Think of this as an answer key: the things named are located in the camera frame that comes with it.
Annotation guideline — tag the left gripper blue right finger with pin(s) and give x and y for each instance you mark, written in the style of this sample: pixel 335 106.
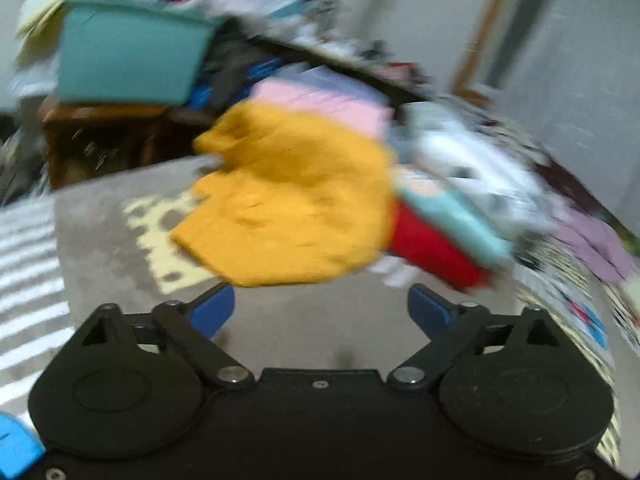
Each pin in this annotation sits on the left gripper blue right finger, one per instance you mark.
pixel 453 331

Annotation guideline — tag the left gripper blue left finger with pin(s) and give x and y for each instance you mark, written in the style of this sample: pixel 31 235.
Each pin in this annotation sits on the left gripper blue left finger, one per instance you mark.
pixel 189 329

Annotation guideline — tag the yellow knitted sweater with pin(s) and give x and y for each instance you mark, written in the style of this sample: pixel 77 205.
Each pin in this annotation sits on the yellow knitted sweater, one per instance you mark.
pixel 297 198

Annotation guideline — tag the red folded garment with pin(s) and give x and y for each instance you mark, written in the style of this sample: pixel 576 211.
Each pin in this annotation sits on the red folded garment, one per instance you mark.
pixel 420 244

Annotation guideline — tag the light teal folded garment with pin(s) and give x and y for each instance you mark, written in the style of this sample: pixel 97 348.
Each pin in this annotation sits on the light teal folded garment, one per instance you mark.
pixel 467 231

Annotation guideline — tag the cartoon print brown blanket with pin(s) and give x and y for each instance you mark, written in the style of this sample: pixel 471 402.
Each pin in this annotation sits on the cartoon print brown blanket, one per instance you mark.
pixel 108 399

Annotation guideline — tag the purple crumpled cloth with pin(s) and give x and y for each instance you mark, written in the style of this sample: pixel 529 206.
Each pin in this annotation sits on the purple crumpled cloth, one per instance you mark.
pixel 596 245

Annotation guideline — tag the white black patterned garment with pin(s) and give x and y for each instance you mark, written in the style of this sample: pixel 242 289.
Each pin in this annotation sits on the white black patterned garment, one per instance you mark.
pixel 511 198

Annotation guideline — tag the dark wooden furniture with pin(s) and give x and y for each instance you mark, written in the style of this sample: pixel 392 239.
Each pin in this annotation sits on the dark wooden furniture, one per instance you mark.
pixel 89 141

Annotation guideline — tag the pink folded garment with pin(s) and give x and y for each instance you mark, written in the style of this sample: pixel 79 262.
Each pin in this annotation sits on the pink folded garment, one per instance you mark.
pixel 369 118

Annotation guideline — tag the teal plastic storage bin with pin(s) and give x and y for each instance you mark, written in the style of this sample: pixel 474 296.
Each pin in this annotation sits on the teal plastic storage bin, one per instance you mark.
pixel 131 51

